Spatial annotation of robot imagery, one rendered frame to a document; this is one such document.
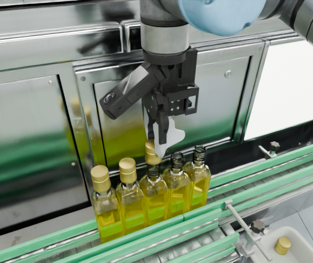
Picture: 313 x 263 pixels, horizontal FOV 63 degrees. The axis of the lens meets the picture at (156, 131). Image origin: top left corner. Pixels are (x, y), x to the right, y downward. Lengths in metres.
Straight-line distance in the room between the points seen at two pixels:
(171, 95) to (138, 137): 0.26
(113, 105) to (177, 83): 0.12
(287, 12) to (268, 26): 0.37
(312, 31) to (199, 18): 0.13
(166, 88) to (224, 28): 0.19
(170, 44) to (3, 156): 0.46
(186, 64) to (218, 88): 0.28
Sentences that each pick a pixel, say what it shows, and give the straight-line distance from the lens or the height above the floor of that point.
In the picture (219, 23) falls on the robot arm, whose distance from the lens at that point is 0.27.
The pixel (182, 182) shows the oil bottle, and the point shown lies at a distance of 0.60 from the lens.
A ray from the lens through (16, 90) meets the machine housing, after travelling 0.59.
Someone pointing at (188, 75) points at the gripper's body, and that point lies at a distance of 0.45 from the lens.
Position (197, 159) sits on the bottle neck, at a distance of 0.60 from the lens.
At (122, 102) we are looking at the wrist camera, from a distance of 0.41.
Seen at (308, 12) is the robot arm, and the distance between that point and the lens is 0.34.
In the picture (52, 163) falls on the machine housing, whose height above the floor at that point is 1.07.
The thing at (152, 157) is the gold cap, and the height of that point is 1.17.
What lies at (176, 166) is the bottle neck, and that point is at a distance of 0.57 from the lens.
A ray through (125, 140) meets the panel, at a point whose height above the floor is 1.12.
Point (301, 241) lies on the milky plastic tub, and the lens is 0.90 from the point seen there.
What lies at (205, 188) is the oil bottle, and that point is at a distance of 0.66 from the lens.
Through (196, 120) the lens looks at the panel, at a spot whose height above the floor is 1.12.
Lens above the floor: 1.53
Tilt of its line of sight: 37 degrees down
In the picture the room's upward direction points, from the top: straight up
